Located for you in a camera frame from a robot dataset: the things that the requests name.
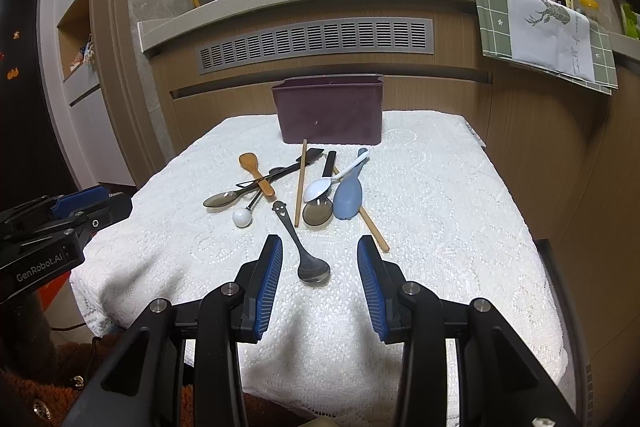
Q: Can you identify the smiley face steel spoon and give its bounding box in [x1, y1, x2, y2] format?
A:
[272, 200, 331, 285]

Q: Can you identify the purple utensil holder box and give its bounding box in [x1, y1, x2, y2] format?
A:
[272, 74, 384, 145]

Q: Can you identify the wooden spoon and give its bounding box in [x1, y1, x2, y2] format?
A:
[239, 153, 276, 198]

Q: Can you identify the white ceramic spoon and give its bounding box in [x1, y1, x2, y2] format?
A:
[303, 150, 370, 202]

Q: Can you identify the wooden chopstick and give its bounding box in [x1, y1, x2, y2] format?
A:
[294, 139, 308, 228]
[331, 164, 391, 254]

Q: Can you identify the white lace tablecloth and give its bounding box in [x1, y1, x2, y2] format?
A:
[70, 112, 568, 426]

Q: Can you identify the grey ventilation grille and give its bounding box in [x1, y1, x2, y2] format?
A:
[194, 16, 435, 75]

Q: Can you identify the green white kitchen towel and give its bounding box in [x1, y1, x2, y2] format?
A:
[475, 0, 618, 95]

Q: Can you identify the yellow lid jar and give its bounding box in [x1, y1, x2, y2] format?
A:
[578, 0, 600, 22]

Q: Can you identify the black handled steel spoon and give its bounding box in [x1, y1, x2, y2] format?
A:
[202, 147, 326, 209]

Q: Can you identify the blue rice paddle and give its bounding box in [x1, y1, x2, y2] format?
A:
[333, 159, 368, 220]

